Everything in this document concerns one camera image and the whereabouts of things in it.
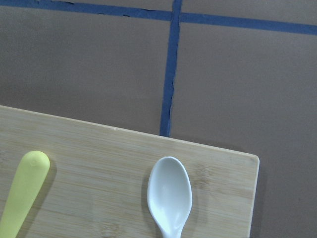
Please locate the bamboo cutting board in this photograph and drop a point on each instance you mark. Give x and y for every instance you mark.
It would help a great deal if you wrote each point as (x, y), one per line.
(97, 183)

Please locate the yellow plastic knife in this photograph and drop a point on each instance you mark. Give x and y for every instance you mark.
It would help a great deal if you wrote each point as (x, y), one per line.
(26, 185)

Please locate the white plastic spoon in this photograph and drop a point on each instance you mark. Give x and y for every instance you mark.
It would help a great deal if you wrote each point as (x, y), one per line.
(169, 196)

